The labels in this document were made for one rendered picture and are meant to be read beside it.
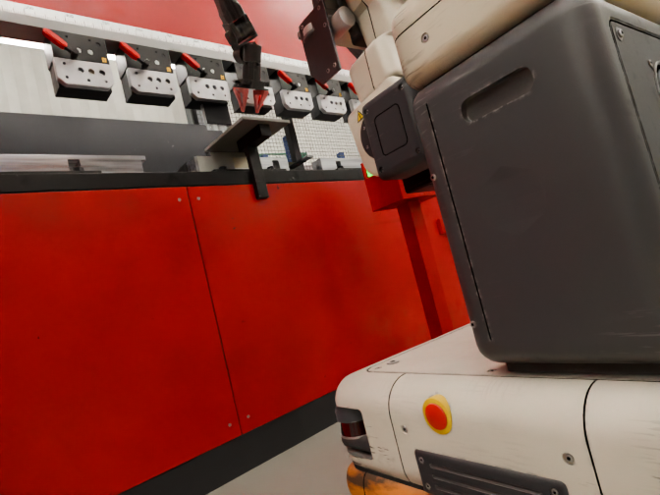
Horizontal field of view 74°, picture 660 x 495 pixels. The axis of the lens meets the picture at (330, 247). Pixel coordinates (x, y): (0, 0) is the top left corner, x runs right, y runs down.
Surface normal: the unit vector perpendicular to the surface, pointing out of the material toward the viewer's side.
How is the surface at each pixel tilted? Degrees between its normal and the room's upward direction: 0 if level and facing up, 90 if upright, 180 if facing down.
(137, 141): 90
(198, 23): 90
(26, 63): 90
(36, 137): 90
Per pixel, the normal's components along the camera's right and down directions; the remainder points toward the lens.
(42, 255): 0.64, -0.22
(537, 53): -0.79, 0.15
